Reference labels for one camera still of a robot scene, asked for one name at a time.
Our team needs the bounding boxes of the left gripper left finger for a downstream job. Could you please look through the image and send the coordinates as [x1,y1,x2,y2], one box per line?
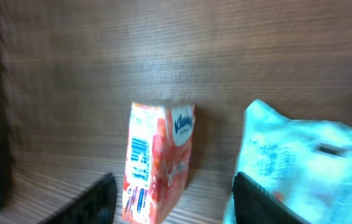
[41,173,117,224]

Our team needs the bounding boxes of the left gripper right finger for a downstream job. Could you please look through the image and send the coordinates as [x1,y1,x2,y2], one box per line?
[232,172,306,224]

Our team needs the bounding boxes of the teal wipes pack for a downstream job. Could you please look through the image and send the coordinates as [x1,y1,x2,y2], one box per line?
[235,100,352,223]

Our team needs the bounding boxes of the red tissue pack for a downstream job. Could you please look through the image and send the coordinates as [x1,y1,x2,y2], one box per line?
[122,103,196,224]

